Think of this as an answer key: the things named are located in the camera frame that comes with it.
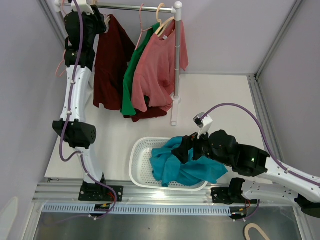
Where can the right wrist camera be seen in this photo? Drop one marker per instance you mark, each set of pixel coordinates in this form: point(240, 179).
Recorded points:
point(204, 122)

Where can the pink wire hanger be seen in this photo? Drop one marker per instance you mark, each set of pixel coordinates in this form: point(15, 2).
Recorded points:
point(142, 30)
point(57, 74)

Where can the dark red t shirt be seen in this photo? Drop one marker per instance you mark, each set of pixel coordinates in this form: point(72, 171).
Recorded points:
point(114, 53)

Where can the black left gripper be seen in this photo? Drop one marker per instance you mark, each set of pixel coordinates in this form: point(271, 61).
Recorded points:
point(98, 19)

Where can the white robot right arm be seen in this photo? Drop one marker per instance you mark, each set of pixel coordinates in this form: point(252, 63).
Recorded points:
point(261, 177)

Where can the green t shirt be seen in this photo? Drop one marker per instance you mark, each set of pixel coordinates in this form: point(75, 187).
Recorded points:
point(127, 106)

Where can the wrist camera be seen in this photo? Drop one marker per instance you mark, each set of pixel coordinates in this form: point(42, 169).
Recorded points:
point(204, 122)
point(81, 6)

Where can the pink t shirt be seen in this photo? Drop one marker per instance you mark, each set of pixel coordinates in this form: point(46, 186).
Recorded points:
point(154, 77)

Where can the white metal clothes rack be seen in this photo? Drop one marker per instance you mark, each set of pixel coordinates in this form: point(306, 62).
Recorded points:
point(177, 62)

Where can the aluminium cage frame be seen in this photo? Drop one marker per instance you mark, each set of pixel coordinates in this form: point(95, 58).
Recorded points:
point(226, 40)

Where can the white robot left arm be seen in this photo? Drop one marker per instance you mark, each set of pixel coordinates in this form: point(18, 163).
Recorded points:
point(77, 137)

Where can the white slotted cable duct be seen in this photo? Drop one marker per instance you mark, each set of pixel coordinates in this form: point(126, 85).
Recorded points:
point(130, 209)

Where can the teal t shirt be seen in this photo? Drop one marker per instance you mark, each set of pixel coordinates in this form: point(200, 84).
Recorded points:
point(167, 168)

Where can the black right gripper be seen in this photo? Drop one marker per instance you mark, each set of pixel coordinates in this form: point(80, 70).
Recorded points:
point(187, 143)

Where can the white perforated plastic basket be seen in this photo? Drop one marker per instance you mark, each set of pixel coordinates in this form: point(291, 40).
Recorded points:
point(141, 171)

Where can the aluminium mounting rail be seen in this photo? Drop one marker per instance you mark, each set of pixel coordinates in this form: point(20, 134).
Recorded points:
point(68, 190)

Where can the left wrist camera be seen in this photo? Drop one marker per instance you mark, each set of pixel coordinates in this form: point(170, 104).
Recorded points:
point(81, 6)

